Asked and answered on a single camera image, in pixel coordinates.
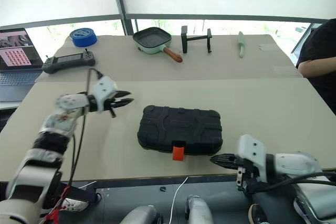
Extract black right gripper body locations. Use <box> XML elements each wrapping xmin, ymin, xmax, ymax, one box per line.
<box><xmin>235</xmin><ymin>157</ymin><xmax>263</xmax><ymax>196</ymax></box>

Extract red wire bundle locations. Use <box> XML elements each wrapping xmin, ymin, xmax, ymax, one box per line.
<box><xmin>43</xmin><ymin>186</ymin><xmax>71</xmax><ymax>222</ymax></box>

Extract dark sneaker white sole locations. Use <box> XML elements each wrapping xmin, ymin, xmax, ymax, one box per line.
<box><xmin>248</xmin><ymin>203</ymin><xmax>271</xmax><ymax>224</ymax></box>

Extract green square pan wooden handle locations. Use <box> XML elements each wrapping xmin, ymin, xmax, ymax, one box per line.
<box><xmin>132</xmin><ymin>27</ymin><xmax>183</xmax><ymax>63</ymax></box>

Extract black metal stand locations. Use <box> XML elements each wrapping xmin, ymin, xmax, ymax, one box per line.
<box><xmin>181</xmin><ymin>26</ymin><xmax>213</xmax><ymax>54</ymax></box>

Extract person in black shirt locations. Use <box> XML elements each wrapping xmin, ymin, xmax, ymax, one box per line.
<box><xmin>296</xmin><ymin>18</ymin><xmax>336</xmax><ymax>116</ymax></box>

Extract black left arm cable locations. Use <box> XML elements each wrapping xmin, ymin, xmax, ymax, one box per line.
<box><xmin>68</xmin><ymin>68</ymin><xmax>106</xmax><ymax>187</ymax></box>

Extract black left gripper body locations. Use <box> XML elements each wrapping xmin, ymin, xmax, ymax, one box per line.
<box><xmin>104</xmin><ymin>92</ymin><xmax>120</xmax><ymax>118</ymax></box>

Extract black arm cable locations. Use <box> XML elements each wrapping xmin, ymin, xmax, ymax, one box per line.
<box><xmin>248</xmin><ymin>172</ymin><xmax>336</xmax><ymax>195</ymax></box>
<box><xmin>68</xmin><ymin>68</ymin><xmax>106</xmax><ymax>187</ymax></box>

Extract blue tape roll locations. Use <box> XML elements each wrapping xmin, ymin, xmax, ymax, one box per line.
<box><xmin>69</xmin><ymin>28</ymin><xmax>98</xmax><ymax>48</ymax></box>

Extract black tool case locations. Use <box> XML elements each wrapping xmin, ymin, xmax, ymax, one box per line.
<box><xmin>137</xmin><ymin>104</ymin><xmax>224</xmax><ymax>162</ymax></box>

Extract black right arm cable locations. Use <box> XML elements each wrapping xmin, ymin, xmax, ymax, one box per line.
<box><xmin>248</xmin><ymin>172</ymin><xmax>336</xmax><ymax>195</ymax></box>

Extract light green spatula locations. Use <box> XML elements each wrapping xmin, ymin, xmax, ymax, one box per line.
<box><xmin>238</xmin><ymin>31</ymin><xmax>246</xmax><ymax>58</ymax></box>

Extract white cable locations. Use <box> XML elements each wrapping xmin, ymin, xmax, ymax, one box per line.
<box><xmin>170</xmin><ymin>176</ymin><xmax>189</xmax><ymax>224</ymax></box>

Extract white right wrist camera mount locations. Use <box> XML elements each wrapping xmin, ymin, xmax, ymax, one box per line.
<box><xmin>236</xmin><ymin>134</ymin><xmax>266</xmax><ymax>183</ymax></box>

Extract black handheld controller with screen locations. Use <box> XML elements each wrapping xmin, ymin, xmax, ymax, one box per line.
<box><xmin>41</xmin><ymin>48</ymin><xmax>96</xmax><ymax>74</ymax></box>

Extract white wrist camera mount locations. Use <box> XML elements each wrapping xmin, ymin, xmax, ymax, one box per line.
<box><xmin>92</xmin><ymin>76</ymin><xmax>118</xmax><ymax>113</ymax></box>
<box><xmin>236</xmin><ymin>134</ymin><xmax>266</xmax><ymax>183</ymax></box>

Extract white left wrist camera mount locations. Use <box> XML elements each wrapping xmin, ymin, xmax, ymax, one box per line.
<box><xmin>92</xmin><ymin>76</ymin><xmax>118</xmax><ymax>113</ymax></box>

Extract silver robot leg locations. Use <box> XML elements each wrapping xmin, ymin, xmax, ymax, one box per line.
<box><xmin>120</xmin><ymin>205</ymin><xmax>163</xmax><ymax>224</ymax></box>
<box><xmin>185</xmin><ymin>195</ymin><xmax>215</xmax><ymax>224</ymax></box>

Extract open grey laptop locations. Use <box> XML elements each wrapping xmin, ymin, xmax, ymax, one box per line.
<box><xmin>0</xmin><ymin>27</ymin><xmax>44</xmax><ymax>103</ymax></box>

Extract red white sneaker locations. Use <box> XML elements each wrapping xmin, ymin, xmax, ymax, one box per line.
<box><xmin>61</xmin><ymin>198</ymin><xmax>89</xmax><ymax>213</ymax></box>

